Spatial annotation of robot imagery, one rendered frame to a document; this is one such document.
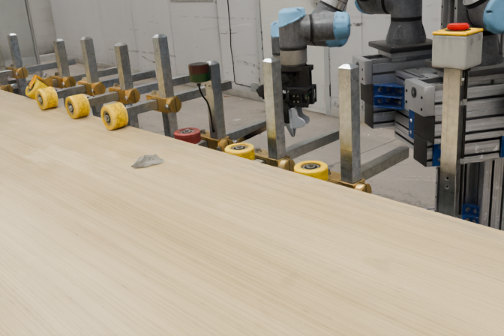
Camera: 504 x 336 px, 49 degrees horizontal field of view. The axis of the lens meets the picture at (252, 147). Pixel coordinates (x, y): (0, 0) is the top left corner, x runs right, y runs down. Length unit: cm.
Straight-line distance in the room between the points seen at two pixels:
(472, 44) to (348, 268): 49
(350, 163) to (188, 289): 61
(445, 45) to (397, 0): 108
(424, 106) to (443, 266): 84
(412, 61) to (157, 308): 159
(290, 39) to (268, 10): 399
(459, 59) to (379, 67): 105
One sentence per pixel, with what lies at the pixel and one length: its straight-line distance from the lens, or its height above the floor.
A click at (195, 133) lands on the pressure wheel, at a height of 91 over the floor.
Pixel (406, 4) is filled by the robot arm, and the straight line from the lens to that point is 218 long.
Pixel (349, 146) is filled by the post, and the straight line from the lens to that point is 133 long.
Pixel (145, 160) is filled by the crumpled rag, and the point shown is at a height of 91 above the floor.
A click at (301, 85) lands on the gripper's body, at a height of 104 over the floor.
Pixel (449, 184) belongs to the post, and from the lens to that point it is 122.
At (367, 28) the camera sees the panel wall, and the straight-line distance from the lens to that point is 467.
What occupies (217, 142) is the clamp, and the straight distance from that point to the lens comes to 168.
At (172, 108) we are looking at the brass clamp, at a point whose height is 94.
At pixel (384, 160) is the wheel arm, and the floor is 84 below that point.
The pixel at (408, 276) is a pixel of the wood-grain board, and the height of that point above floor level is 90.
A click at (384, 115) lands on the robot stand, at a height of 77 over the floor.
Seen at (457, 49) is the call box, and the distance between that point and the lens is 112.
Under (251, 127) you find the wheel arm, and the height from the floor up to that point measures 86.
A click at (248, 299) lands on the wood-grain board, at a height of 90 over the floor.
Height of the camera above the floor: 137
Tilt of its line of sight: 18 degrees down
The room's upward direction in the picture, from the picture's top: 4 degrees counter-clockwise
